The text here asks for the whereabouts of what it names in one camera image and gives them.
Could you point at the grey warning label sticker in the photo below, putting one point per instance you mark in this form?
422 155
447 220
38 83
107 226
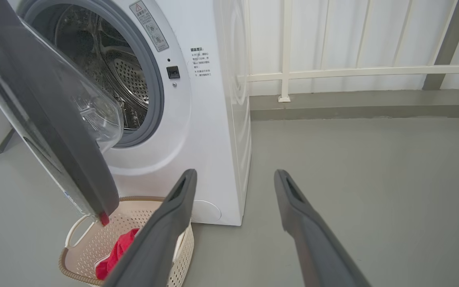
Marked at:
150 26

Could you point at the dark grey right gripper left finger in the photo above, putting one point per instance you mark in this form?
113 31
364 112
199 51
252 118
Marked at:
161 235

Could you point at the red garment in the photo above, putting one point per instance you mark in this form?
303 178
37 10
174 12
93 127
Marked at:
118 251

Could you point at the grey metal post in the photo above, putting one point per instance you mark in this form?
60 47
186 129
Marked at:
446 44

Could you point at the dark grey glass washer door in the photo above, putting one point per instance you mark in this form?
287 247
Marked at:
42 99

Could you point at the white metal railing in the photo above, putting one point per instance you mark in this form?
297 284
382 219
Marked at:
285 73

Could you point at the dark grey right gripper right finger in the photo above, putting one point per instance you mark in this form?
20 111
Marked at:
313 243

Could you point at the white front-load washing machine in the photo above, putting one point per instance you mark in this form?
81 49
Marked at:
205 139

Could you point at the cream perforated laundry basket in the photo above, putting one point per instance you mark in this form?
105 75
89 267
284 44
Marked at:
90 243

